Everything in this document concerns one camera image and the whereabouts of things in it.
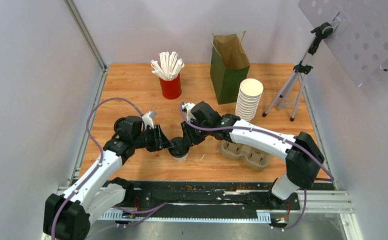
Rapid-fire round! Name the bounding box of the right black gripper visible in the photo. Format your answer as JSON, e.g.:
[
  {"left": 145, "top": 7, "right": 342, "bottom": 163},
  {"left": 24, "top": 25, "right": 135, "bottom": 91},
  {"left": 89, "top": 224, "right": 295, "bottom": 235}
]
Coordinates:
[{"left": 181, "top": 117, "right": 211, "bottom": 148}]

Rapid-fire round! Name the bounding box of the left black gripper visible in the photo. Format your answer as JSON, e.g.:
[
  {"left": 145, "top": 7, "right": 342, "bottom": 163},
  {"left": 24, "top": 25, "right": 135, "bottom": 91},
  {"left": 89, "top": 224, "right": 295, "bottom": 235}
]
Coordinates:
[{"left": 134, "top": 124, "right": 175, "bottom": 153}]

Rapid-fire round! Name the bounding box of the black coffee lid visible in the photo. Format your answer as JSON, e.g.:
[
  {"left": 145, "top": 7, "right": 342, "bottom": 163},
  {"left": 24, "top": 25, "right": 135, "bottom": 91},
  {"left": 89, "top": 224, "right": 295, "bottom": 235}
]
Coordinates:
[{"left": 169, "top": 136, "right": 189, "bottom": 156}]

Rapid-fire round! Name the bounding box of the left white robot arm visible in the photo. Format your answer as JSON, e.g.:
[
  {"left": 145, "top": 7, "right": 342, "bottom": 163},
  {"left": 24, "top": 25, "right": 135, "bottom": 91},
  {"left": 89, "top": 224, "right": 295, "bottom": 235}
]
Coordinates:
[{"left": 43, "top": 115, "right": 174, "bottom": 240}]

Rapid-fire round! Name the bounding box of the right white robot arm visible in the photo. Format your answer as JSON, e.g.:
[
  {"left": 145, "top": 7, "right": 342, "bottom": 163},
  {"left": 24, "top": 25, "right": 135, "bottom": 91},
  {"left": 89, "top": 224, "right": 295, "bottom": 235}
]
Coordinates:
[{"left": 180, "top": 101, "right": 324, "bottom": 209}]

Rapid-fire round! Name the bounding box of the stack of black lids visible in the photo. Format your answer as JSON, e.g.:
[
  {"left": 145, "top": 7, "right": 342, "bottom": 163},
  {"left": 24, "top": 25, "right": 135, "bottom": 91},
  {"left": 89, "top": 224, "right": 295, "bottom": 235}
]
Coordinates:
[{"left": 114, "top": 117, "right": 128, "bottom": 134}]

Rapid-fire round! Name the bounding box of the red cup holder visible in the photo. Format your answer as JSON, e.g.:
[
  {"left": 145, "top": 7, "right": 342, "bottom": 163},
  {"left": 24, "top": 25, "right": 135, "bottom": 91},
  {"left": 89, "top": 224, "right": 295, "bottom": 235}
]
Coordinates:
[{"left": 159, "top": 74, "right": 182, "bottom": 100}]

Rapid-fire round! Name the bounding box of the brown cardboard cup carrier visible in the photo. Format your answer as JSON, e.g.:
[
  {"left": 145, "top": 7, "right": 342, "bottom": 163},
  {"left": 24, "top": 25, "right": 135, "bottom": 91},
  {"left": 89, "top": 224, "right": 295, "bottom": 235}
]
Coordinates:
[{"left": 220, "top": 140, "right": 271, "bottom": 171}]

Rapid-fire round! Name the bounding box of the white wrapped straws bundle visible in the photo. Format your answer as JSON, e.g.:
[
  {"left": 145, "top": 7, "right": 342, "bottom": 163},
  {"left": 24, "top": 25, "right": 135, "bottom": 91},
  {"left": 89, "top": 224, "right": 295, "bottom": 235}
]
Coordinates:
[{"left": 150, "top": 51, "right": 185, "bottom": 82}]

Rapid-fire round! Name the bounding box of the stack of white paper cups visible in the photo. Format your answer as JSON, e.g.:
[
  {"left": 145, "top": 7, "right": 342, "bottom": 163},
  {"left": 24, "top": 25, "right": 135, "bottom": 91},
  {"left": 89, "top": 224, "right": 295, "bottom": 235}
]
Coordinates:
[{"left": 235, "top": 78, "right": 264, "bottom": 122}]

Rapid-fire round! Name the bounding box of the green paper bag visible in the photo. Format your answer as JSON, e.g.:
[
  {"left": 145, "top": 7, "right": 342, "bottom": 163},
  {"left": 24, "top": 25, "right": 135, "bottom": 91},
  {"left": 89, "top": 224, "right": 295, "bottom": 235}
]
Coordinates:
[{"left": 210, "top": 31, "right": 250, "bottom": 105}]

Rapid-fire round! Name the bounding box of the grey tripod stand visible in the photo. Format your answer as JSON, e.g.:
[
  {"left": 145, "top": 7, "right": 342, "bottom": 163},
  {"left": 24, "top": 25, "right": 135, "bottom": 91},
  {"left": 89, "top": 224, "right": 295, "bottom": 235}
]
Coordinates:
[{"left": 262, "top": 22, "right": 337, "bottom": 122}]

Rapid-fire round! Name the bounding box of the grey perforated panel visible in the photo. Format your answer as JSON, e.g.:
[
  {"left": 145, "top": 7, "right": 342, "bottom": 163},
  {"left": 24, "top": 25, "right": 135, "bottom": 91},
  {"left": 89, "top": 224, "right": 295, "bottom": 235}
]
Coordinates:
[{"left": 298, "top": 0, "right": 388, "bottom": 87}]

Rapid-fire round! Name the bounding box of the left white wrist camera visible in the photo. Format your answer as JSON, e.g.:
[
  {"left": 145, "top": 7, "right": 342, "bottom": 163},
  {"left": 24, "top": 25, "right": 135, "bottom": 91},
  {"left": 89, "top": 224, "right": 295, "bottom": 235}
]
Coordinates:
[{"left": 142, "top": 110, "right": 156, "bottom": 130}]

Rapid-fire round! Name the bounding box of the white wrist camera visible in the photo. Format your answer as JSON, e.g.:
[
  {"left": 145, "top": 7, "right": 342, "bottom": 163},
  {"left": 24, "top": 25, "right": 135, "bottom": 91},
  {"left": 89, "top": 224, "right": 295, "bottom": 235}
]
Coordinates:
[
  {"left": 142, "top": 110, "right": 156, "bottom": 130},
  {"left": 182, "top": 102, "right": 196, "bottom": 122}
]

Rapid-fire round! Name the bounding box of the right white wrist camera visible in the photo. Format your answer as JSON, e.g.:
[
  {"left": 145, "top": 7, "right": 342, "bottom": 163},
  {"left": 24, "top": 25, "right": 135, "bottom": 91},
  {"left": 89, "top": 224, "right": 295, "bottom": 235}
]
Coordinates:
[{"left": 182, "top": 102, "right": 196, "bottom": 122}]

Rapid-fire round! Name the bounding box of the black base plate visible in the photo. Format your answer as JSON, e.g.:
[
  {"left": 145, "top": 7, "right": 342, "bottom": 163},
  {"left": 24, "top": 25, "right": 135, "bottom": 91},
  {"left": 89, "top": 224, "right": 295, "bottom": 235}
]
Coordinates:
[{"left": 118, "top": 181, "right": 300, "bottom": 220}]

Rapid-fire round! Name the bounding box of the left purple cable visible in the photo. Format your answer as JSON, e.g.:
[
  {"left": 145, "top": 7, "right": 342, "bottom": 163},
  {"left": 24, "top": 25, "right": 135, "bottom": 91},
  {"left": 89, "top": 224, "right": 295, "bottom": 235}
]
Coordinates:
[{"left": 50, "top": 97, "right": 145, "bottom": 240}]

